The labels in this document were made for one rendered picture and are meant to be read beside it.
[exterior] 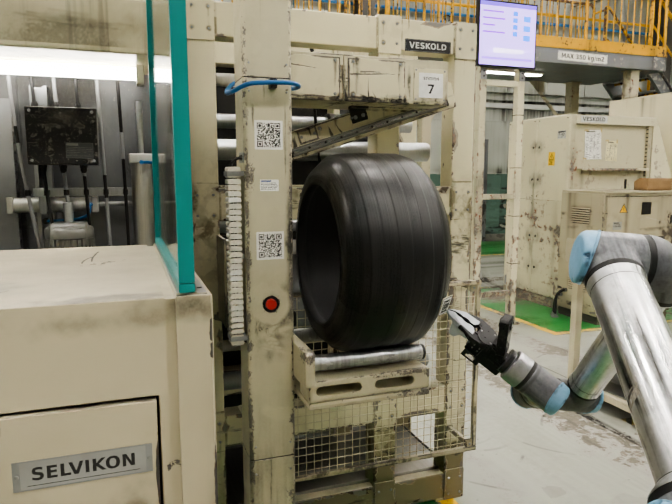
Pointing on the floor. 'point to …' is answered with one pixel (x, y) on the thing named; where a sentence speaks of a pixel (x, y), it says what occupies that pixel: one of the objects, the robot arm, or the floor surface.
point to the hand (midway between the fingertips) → (452, 311)
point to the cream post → (280, 280)
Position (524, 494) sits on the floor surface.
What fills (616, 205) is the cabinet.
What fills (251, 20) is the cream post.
